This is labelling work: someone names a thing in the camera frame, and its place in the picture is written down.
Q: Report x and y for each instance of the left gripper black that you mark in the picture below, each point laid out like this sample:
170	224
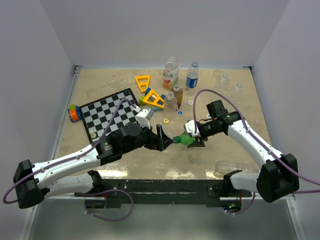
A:
156	140

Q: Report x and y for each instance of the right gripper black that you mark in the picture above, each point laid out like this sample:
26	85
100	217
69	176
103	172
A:
199	142

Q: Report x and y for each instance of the green soda bottle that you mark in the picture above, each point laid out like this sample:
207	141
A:
186	139

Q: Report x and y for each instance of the clear plastic bottle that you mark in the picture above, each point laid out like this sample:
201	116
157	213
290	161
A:
222	83
237	92

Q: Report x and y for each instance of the green bottle cap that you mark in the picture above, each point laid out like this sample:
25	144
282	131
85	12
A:
176	139

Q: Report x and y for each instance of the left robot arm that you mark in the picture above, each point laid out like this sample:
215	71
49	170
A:
35	182

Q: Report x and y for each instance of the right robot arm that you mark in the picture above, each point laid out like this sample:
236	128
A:
275	178

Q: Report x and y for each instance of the clear empty bottle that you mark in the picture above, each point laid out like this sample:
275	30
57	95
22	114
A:
170	102

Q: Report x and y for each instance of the crushed clear bottle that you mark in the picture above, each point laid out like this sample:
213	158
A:
222	167

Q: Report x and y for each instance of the amber tea bottle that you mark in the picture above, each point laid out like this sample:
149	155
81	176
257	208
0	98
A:
178	93

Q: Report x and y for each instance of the blue label water bottle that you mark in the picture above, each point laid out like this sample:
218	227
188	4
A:
192	75

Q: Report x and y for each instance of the fruit tea bottle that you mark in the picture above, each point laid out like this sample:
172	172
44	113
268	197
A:
170	73

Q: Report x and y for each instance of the light blue toy block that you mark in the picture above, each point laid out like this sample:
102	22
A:
156	109

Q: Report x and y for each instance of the green toy block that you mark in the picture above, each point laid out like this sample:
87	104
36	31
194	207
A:
141	101

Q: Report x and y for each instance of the dark blue block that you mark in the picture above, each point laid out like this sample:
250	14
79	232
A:
147	91

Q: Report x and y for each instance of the black white chessboard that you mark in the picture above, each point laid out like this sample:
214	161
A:
96	114

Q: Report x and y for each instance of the beige chess piece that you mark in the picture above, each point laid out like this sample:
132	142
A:
93	134

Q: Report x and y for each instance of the colourful toy block car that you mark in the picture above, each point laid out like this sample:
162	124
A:
74	113

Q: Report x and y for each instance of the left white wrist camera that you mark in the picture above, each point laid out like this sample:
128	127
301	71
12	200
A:
144	116

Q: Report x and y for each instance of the yellow triangle frame near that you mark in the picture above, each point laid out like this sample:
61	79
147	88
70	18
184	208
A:
154	99

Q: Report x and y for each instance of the yellow triangle frame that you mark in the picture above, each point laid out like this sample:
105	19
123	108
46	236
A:
154	99
143	82

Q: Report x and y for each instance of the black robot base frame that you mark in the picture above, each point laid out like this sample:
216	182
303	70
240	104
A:
165	192

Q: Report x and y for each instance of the yellow triangle frame far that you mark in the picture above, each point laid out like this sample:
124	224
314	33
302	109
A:
143	82

